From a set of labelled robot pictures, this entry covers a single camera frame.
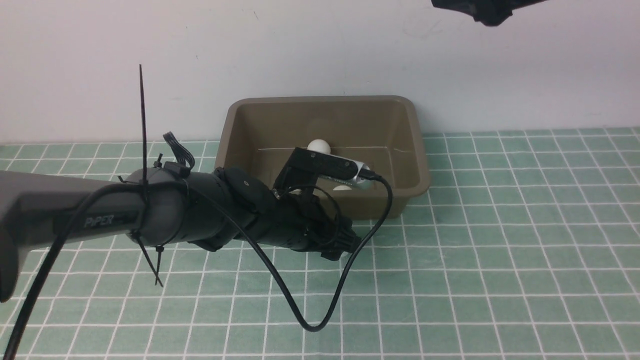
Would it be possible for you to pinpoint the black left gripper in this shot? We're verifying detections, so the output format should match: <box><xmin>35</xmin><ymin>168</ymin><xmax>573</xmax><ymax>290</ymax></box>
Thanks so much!
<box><xmin>250</xmin><ymin>193</ymin><xmax>362</xmax><ymax>262</ymax></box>

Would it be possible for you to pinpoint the black cable tie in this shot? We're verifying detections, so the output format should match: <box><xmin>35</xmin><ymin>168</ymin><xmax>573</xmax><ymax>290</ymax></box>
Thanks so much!
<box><xmin>129</xmin><ymin>63</ymin><xmax>164</xmax><ymax>288</ymax></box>

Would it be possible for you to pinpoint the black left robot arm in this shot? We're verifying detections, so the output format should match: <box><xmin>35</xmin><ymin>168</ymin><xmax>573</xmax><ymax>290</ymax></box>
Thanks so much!
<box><xmin>0</xmin><ymin>167</ymin><xmax>362</xmax><ymax>302</ymax></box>

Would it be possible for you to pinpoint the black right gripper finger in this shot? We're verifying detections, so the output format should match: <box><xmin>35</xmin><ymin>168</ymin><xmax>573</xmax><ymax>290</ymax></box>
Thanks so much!
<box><xmin>431</xmin><ymin>0</ymin><xmax>542</xmax><ymax>27</ymax></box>

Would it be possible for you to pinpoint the white ball with top mark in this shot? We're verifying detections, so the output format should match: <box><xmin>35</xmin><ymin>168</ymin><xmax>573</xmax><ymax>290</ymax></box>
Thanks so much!
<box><xmin>307</xmin><ymin>139</ymin><xmax>332</xmax><ymax>155</ymax></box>

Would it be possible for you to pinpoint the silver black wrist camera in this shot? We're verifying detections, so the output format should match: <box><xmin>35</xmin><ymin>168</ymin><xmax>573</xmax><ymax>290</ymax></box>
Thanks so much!
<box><xmin>272</xmin><ymin>147</ymin><xmax>378</xmax><ymax>199</ymax></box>

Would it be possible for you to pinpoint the green checkered tablecloth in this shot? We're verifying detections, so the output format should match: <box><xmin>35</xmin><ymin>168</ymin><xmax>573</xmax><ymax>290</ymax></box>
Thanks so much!
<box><xmin>16</xmin><ymin>127</ymin><xmax>640</xmax><ymax>360</ymax></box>

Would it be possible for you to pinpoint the olive green plastic bin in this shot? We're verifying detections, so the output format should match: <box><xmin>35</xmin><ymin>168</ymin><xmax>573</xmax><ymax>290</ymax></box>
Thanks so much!
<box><xmin>214</xmin><ymin>95</ymin><xmax>431</xmax><ymax>220</ymax></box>

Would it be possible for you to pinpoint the black camera cable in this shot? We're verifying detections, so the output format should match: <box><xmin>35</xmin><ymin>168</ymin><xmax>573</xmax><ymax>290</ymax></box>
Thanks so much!
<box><xmin>0</xmin><ymin>172</ymin><xmax>394</xmax><ymax>360</ymax></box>

